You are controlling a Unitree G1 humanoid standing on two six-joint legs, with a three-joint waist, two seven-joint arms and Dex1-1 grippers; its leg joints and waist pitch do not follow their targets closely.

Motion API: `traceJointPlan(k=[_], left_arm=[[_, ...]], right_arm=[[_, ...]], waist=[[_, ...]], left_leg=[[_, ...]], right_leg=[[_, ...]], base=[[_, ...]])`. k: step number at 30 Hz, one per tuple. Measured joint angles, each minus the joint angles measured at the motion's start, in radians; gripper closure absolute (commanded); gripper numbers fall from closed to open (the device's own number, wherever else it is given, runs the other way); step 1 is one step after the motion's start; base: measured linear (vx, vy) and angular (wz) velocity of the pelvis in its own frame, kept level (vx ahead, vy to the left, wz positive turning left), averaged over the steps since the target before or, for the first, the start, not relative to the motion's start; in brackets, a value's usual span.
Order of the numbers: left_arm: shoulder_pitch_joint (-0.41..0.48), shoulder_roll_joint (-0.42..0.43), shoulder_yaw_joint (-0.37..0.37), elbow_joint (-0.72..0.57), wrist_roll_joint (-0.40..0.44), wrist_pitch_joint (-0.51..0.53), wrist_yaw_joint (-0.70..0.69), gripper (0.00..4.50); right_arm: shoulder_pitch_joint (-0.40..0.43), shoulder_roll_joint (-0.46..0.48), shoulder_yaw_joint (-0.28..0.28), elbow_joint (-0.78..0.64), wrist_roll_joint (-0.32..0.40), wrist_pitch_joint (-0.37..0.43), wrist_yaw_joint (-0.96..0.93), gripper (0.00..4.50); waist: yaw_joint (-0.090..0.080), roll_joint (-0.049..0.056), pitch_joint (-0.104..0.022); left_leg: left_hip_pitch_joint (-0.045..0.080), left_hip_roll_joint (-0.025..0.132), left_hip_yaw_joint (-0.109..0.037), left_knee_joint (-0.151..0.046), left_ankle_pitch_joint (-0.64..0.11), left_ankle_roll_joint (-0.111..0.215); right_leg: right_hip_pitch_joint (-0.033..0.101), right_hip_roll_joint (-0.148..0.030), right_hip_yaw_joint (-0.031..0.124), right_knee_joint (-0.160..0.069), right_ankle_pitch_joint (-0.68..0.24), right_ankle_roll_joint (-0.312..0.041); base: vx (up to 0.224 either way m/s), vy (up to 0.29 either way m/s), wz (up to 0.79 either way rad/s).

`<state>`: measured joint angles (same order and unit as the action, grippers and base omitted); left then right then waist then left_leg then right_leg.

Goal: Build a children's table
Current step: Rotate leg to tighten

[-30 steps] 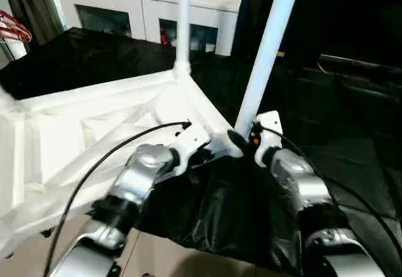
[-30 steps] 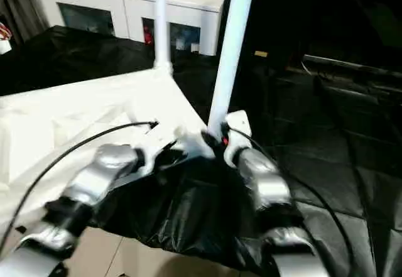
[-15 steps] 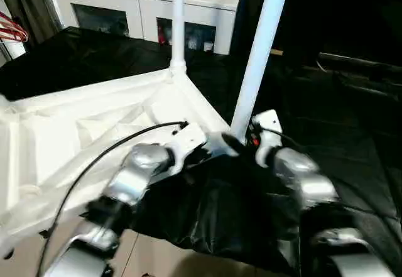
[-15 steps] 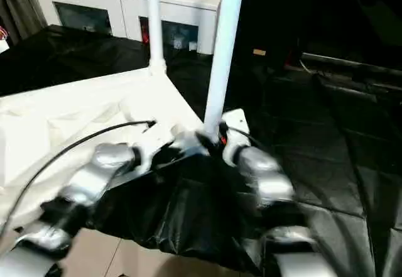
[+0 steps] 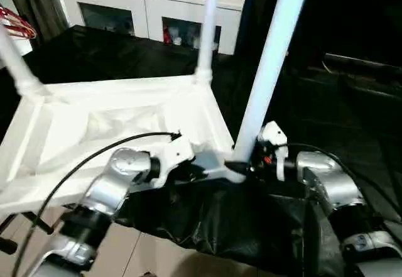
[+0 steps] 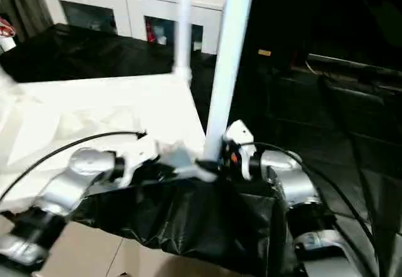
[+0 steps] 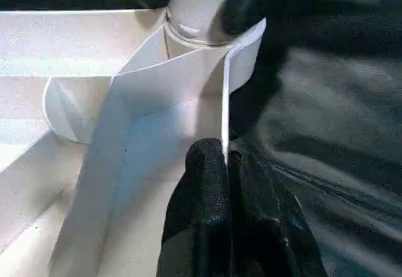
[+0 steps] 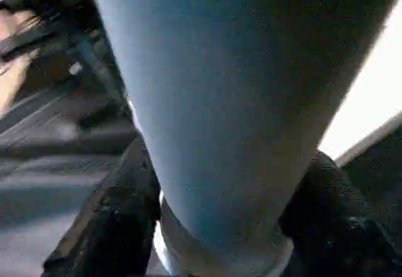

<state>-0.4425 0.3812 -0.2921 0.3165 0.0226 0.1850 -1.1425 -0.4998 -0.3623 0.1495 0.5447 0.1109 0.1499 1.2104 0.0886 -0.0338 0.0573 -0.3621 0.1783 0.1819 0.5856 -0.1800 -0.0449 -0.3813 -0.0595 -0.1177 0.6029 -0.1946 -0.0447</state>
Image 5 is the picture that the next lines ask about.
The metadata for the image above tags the black speaker cabinet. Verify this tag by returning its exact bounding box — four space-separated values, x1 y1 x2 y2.
240 0 326 63

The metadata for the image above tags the white patterned jug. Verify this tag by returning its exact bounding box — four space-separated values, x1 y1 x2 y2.
186 26 201 48

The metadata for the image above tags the black flat monitor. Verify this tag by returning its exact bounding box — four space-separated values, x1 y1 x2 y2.
322 52 402 77

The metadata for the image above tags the white plastic table leg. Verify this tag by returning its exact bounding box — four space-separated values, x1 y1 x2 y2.
193 0 221 85
231 0 315 178
0 23 47 99

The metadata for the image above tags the grey curtain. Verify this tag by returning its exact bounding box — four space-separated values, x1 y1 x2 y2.
6 0 70 48

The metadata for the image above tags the white plastic bin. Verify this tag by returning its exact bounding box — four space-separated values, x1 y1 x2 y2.
11 37 35 57

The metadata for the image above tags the black metal folding frame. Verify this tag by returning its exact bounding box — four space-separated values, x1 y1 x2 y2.
0 210 55 256

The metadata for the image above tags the red bottle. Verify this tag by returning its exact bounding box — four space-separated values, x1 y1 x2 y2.
162 24 173 45

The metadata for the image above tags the red wire bundle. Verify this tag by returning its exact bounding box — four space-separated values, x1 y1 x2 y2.
0 4 38 40

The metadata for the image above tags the black work mat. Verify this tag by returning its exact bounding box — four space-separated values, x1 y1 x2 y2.
0 24 402 277

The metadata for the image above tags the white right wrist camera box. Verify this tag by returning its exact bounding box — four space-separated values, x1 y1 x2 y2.
256 120 290 183

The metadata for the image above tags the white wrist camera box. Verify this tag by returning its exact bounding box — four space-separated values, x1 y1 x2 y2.
256 120 290 183
149 136 196 190

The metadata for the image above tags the white plastic table top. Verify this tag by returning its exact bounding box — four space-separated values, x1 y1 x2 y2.
0 73 249 219

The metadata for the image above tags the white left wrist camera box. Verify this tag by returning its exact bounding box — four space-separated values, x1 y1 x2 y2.
149 136 196 190

